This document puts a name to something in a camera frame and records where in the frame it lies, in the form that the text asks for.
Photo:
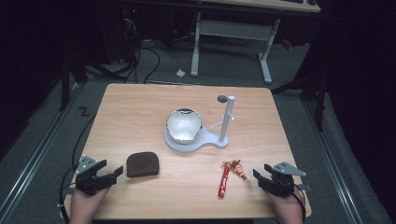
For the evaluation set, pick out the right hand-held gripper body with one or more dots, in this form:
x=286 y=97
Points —
x=281 y=183

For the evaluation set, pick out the white peg stand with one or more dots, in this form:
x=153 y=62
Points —
x=224 y=124

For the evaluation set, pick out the metal floor rail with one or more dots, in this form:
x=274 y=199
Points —
x=333 y=165
x=37 y=152

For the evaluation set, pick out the person's right hand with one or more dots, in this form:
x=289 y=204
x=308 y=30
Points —
x=285 y=205

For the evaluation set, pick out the desk with white legs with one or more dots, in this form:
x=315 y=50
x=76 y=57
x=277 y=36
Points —
x=233 y=29

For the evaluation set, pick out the crumpled white paper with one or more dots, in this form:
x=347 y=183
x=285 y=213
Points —
x=180 y=73

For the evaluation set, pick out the white bowl with silver rim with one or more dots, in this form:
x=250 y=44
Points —
x=183 y=126

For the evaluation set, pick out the person's left hand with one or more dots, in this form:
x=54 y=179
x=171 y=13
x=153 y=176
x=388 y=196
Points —
x=88 y=202

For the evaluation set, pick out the black metal stand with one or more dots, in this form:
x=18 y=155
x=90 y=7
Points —
x=64 y=84
x=320 y=102

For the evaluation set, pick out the small red object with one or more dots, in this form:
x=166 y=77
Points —
x=287 y=44

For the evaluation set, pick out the brown pouch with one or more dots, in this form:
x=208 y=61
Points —
x=142 y=165

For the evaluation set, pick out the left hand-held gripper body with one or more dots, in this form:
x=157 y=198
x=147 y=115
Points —
x=93 y=183

